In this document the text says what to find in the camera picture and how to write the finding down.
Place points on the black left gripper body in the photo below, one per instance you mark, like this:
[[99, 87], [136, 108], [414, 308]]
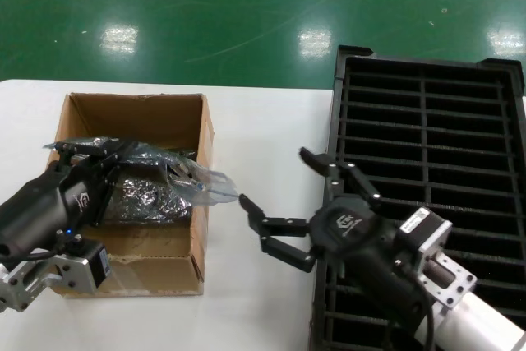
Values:
[[53, 203]]

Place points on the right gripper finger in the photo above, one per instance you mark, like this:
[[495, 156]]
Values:
[[341, 174], [283, 227]]

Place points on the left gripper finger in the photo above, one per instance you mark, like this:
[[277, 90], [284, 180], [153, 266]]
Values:
[[94, 149], [107, 195]]

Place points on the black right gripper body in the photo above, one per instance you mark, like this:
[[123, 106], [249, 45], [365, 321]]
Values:
[[361, 244]]

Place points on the dark antistatic bag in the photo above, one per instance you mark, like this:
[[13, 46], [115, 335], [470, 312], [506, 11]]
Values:
[[144, 158]]

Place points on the brown cardboard box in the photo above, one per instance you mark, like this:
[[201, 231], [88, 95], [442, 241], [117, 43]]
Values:
[[135, 112]]

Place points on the black slotted container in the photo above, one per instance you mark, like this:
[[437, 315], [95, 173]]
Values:
[[425, 121]]

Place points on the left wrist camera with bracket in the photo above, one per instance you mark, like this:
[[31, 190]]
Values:
[[88, 264]]

